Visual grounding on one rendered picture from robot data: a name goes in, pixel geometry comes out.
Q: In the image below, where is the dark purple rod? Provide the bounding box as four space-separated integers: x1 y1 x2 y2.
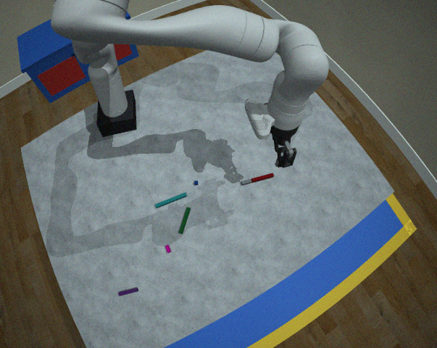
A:
118 288 138 296

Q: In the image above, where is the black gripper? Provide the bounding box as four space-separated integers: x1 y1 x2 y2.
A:
270 126 299 168

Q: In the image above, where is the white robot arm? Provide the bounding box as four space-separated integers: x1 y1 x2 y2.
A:
51 0 329 140

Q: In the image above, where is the dark green rod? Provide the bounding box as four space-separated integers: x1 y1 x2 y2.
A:
179 207 191 234

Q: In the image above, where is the turquoise rod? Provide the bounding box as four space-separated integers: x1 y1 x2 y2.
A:
155 192 187 208

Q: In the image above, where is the red rod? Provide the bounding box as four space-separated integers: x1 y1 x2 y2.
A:
251 173 274 183

